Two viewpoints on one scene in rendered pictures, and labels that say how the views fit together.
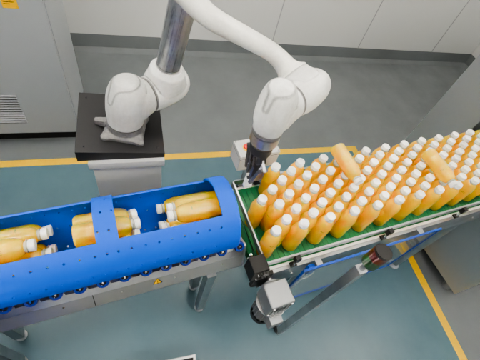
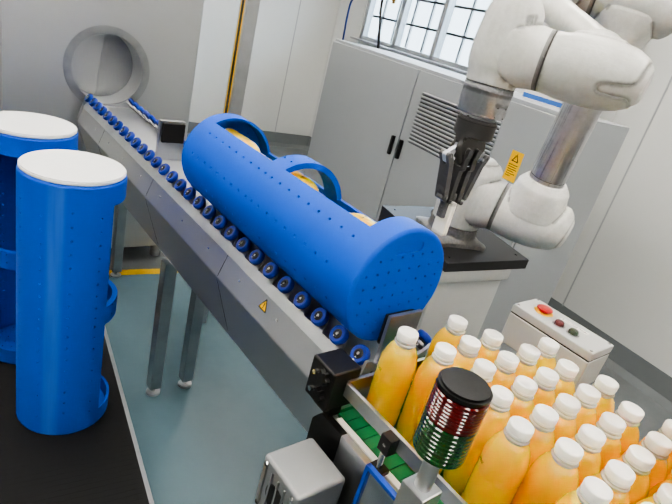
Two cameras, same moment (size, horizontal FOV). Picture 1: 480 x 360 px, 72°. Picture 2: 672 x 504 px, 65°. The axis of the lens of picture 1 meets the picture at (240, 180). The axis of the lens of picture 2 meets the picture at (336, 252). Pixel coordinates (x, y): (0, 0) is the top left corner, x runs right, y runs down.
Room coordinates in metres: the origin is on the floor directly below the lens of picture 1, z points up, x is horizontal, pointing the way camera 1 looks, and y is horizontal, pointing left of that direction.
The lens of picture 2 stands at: (0.37, -1.01, 1.59)
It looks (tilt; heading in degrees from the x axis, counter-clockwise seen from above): 23 degrees down; 81
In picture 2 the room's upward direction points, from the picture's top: 15 degrees clockwise
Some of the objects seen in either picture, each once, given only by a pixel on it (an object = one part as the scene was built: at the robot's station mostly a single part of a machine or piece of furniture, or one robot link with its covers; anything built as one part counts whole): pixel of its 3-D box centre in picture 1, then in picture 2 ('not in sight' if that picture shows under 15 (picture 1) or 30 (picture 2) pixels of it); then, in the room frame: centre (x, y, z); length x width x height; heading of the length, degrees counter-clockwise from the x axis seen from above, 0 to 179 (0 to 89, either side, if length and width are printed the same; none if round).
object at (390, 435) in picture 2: (295, 261); (384, 453); (0.65, -0.33, 0.94); 0.03 x 0.02 x 0.08; 125
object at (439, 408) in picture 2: (379, 254); (457, 403); (0.62, -0.54, 1.23); 0.06 x 0.06 x 0.04
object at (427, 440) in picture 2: (373, 259); (444, 433); (0.62, -0.54, 1.18); 0.06 x 0.06 x 0.05
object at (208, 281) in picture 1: (203, 292); not in sight; (0.60, -0.01, 0.31); 0.06 x 0.06 x 0.63; 35
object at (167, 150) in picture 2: not in sight; (171, 140); (-0.06, 1.07, 1.00); 0.10 x 0.04 x 0.15; 35
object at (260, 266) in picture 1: (256, 266); (334, 381); (0.56, -0.17, 0.95); 0.10 x 0.07 x 0.10; 35
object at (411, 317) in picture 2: not in sight; (396, 334); (0.70, -0.02, 0.99); 0.10 x 0.02 x 0.12; 35
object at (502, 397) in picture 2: (313, 212); (500, 397); (0.80, -0.33, 1.10); 0.04 x 0.04 x 0.02
